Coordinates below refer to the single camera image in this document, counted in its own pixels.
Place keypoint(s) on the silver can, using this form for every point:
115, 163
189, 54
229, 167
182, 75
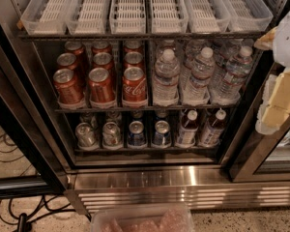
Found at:
85, 135
111, 134

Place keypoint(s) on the front middle water bottle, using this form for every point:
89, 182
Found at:
203, 66

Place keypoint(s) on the clear plastic tray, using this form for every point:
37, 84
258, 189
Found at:
207, 16
168, 16
85, 17
248, 15
127, 17
45, 17

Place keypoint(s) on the blue can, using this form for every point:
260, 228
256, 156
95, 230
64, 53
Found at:
136, 135
162, 136

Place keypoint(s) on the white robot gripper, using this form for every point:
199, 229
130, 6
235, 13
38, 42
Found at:
288, 41

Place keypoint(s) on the second row coke can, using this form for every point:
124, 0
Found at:
133, 59
104, 60
69, 61

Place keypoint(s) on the front left water bottle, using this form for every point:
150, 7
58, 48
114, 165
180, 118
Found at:
166, 76

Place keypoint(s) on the glass fridge door right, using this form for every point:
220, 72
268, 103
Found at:
259, 157

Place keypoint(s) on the clear container with pink items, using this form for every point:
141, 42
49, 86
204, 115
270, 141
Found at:
161, 217

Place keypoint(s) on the dark drink bottle left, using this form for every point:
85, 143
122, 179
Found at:
188, 127

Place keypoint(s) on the silver can bottom left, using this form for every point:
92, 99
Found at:
85, 135

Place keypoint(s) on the front right water bottle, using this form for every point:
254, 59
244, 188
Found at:
237, 68

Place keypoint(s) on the second row left coke can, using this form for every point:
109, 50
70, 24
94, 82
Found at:
69, 61

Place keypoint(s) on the stainless fridge base grille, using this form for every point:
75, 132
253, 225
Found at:
198, 188

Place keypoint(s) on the water bottle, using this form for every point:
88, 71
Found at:
166, 76
237, 68
203, 66

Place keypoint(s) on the clear plastic tray far left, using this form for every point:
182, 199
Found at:
45, 17

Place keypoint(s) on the second row middle coke can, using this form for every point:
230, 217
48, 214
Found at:
104, 60

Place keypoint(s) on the second row right coke can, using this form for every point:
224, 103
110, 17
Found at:
133, 59

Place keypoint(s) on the dark drink bottle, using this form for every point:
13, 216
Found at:
213, 128
188, 127

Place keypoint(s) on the dark drink bottle right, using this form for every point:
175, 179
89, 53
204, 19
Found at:
213, 128

